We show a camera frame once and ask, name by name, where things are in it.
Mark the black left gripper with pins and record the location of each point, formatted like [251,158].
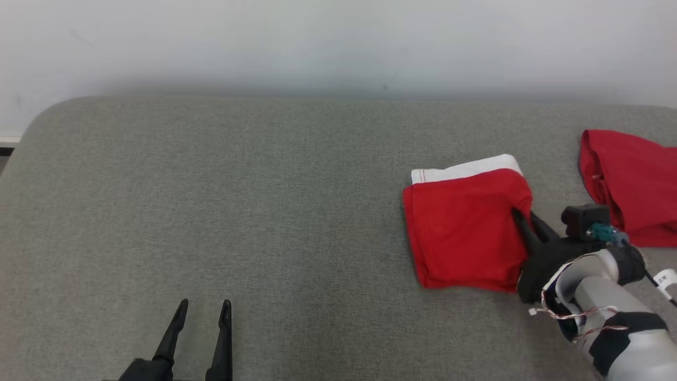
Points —
[143,370]

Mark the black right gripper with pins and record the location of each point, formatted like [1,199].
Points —
[550,262]

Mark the red shorts white trim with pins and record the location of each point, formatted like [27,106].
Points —
[460,233]

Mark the red Bulls 23 jersey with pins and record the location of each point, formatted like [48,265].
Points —
[634,180]

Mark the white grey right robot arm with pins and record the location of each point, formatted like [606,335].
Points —
[608,296]

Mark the grey fabric sofa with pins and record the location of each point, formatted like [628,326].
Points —
[211,211]

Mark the white skirting board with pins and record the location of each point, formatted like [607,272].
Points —
[8,140]

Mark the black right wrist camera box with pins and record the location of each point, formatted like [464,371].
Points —
[582,217]

